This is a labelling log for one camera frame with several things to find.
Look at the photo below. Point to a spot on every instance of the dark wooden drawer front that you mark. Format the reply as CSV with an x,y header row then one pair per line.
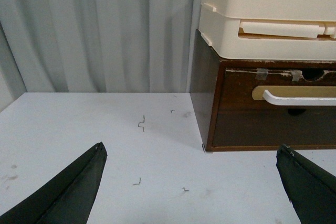
x,y
243,121

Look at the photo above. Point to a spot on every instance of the clear tape piece left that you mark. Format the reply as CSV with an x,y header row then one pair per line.
x,y
261,74

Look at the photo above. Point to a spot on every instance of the clear tape piece right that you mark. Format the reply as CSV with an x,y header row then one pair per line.
x,y
296,75

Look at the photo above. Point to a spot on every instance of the white drawer handle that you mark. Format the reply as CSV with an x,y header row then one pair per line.
x,y
296,95

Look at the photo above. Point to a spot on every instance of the dark wooden drawer cabinet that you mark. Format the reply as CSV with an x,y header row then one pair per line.
x,y
206,85

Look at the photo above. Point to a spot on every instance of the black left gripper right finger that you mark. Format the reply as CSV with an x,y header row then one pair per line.
x,y
310,189

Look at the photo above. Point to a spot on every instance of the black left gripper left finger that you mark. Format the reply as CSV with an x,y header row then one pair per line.
x,y
66,198

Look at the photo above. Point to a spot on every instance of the grey pleated curtain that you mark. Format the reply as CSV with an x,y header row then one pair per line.
x,y
96,46

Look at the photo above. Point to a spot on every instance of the cream plastic tray rack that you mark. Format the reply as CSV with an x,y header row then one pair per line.
x,y
301,30

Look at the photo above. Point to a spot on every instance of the clear tape piece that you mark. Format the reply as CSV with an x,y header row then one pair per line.
x,y
261,74
296,75

